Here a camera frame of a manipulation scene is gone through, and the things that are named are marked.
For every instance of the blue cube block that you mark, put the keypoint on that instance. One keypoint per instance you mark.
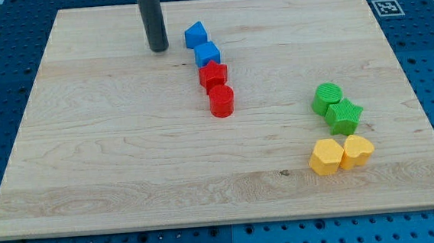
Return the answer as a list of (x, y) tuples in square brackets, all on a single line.
[(206, 52)]

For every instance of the red cylinder block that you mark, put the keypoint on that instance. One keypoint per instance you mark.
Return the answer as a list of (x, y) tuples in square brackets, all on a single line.
[(221, 101)]

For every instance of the red star block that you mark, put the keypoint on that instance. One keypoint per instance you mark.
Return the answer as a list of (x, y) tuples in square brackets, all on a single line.
[(212, 74)]

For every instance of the light wooden board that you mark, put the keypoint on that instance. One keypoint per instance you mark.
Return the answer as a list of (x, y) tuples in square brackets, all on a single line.
[(116, 138)]

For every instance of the green cylinder block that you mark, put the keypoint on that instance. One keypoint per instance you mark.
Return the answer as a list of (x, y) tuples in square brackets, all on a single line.
[(325, 95)]

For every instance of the yellow hexagon block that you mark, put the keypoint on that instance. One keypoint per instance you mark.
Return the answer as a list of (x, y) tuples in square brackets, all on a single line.
[(326, 157)]

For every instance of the green star block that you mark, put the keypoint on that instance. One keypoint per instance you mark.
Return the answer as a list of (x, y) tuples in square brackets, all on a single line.
[(343, 117)]

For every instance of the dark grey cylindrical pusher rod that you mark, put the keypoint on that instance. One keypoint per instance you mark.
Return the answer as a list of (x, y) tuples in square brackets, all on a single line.
[(152, 17)]

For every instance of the yellow heart block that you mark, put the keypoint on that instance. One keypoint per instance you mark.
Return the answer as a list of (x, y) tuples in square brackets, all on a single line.
[(357, 151)]

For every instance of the white fiducial marker tag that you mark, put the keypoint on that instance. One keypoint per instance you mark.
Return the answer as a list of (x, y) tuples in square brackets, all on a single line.
[(387, 8)]

